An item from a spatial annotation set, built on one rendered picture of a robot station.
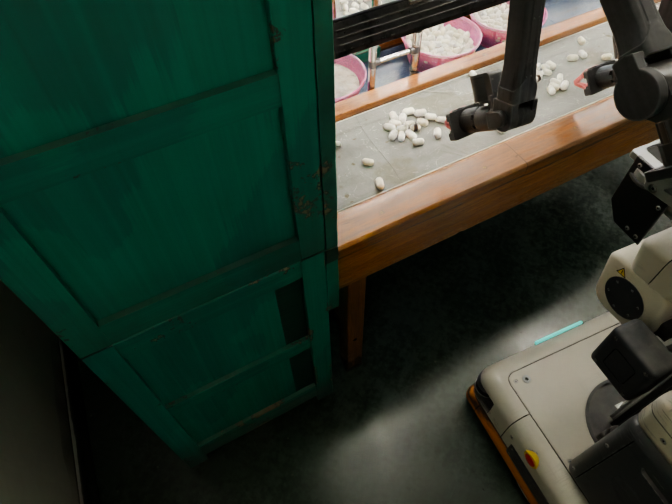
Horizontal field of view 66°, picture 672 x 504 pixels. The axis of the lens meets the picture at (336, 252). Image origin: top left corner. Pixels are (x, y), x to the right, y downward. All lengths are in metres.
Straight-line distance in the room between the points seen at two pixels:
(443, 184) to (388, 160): 0.18
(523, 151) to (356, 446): 1.05
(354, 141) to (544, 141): 0.52
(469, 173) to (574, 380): 0.70
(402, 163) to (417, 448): 0.92
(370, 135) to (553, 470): 1.03
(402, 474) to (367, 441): 0.15
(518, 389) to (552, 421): 0.12
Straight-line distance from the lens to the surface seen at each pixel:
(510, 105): 1.13
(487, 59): 1.79
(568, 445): 1.62
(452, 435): 1.83
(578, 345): 1.75
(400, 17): 1.32
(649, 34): 0.93
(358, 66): 1.73
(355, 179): 1.37
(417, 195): 1.31
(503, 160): 1.44
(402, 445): 1.80
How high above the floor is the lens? 1.73
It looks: 54 degrees down
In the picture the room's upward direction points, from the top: 2 degrees counter-clockwise
